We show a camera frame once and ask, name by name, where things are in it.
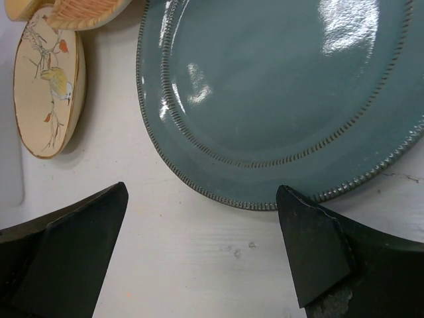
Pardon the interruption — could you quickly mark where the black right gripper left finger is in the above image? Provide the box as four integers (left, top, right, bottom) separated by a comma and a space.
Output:
1, 182, 128, 317

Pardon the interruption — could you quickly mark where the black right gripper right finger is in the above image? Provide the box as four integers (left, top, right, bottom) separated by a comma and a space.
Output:
276, 185, 423, 317

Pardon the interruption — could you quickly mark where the blue-grey round plate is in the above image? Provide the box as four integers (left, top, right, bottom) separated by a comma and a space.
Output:
136, 1, 423, 211

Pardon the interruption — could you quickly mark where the beige bird pattern plate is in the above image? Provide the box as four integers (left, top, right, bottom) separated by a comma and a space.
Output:
13, 5, 86, 160

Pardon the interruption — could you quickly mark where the woven bamboo triangular tray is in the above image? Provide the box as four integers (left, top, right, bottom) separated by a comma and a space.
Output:
47, 0, 132, 31

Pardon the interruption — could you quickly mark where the yellow square panda dish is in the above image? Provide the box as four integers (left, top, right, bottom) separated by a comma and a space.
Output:
4, 0, 55, 21

